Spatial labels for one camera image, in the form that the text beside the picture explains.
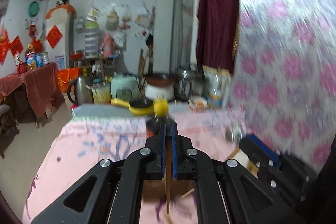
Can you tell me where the white clay pot cooker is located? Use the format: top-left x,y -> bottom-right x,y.
143,73 -> 175,102

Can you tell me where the dark sauce bottle yellow cap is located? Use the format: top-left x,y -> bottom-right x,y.
146,98 -> 174,138

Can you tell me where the yellow handled pan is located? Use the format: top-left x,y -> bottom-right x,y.
110,98 -> 154,116

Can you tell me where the pale green rice cooker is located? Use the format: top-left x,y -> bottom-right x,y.
110,73 -> 141,102

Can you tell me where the red cloth covered side table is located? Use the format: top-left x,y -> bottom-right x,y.
1,62 -> 64,119

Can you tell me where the stainless steel electric kettle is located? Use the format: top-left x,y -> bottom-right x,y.
67,76 -> 94,106

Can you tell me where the black silver pressure cooker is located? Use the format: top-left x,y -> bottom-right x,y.
174,64 -> 205,102

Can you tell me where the white refrigerator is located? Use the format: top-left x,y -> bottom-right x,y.
45,4 -> 76,70

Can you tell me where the pink deer print tablecloth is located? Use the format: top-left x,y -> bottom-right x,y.
21,103 -> 247,223

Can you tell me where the cooking oil bottle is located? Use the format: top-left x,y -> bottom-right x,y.
203,65 -> 232,109

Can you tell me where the wooden slatted utensil holder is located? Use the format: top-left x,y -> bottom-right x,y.
141,178 -> 197,202

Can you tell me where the wooden chopstick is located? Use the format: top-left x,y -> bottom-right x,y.
165,139 -> 173,214

